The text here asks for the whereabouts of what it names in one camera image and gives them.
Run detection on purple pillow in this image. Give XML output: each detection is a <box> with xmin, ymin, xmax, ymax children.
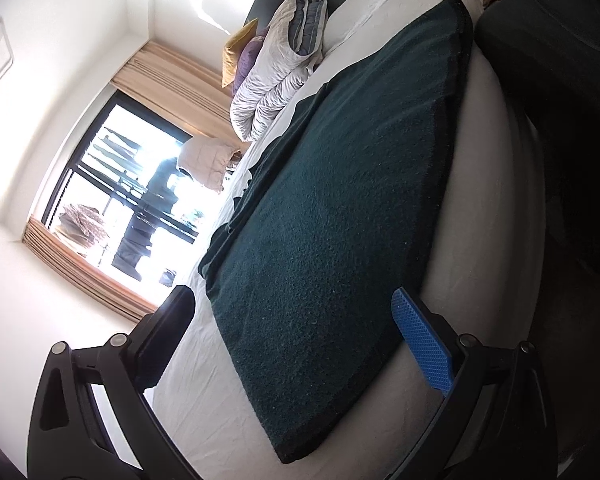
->
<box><xmin>232</xmin><ymin>27</ymin><xmax>271</xmax><ymax>96</ymax></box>

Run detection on person's dark trouser leg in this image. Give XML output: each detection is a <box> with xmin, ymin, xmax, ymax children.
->
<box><xmin>475</xmin><ymin>0</ymin><xmax>600</xmax><ymax>276</ymax></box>

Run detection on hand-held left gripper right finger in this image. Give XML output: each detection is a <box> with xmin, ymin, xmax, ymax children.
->
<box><xmin>390</xmin><ymin>286</ymin><xmax>558</xmax><ymax>480</ymax></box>

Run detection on flat white pillow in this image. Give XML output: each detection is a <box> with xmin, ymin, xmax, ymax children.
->
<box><xmin>325</xmin><ymin>0</ymin><xmax>413</xmax><ymax>53</ymax></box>

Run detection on dark hanging clothes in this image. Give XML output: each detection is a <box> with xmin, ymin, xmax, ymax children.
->
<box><xmin>112</xmin><ymin>157</ymin><xmax>181</xmax><ymax>281</ymax></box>

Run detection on dark green sweater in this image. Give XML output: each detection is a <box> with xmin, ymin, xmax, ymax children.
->
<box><xmin>199</xmin><ymin>0</ymin><xmax>476</xmax><ymax>465</ymax></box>

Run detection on beige curtain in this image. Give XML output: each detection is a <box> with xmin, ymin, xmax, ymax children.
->
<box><xmin>24</xmin><ymin>216</ymin><xmax>158</xmax><ymax>322</ymax></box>
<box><xmin>111</xmin><ymin>41</ymin><xmax>253</xmax><ymax>156</ymax></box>

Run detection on patterned hanging cloth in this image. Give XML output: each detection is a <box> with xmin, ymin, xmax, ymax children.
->
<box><xmin>59</xmin><ymin>203</ymin><xmax>109</xmax><ymax>249</ymax></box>

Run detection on bed with white sheet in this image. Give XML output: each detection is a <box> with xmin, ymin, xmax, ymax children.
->
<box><xmin>150</xmin><ymin>0</ymin><xmax>548</xmax><ymax>480</ymax></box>

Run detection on beige puffer jacket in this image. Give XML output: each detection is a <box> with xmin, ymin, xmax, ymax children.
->
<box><xmin>177</xmin><ymin>135</ymin><xmax>238</xmax><ymax>193</ymax></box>

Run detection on black framed window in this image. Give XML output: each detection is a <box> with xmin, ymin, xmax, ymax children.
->
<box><xmin>40</xmin><ymin>92</ymin><xmax>221</xmax><ymax>306</ymax></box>

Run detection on yellow pillow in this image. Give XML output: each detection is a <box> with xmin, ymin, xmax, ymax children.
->
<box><xmin>221</xmin><ymin>17</ymin><xmax>260</xmax><ymax>88</ymax></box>

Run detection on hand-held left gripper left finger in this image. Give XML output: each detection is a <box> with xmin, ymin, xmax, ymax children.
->
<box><xmin>27</xmin><ymin>285</ymin><xmax>197</xmax><ymax>480</ymax></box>

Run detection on folded white duvet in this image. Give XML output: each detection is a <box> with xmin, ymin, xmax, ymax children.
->
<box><xmin>229</xmin><ymin>0</ymin><xmax>331</xmax><ymax>142</ymax></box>

